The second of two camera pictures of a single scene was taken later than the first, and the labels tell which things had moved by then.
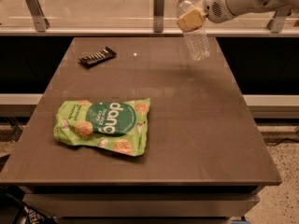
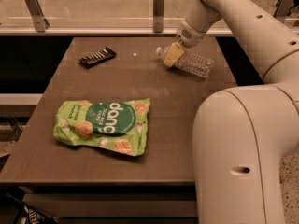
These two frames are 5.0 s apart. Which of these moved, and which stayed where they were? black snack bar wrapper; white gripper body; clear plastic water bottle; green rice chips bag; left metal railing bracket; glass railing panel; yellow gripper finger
Moved: yellow gripper finger; clear plastic water bottle; white gripper body
Stayed: left metal railing bracket; green rice chips bag; glass railing panel; black snack bar wrapper
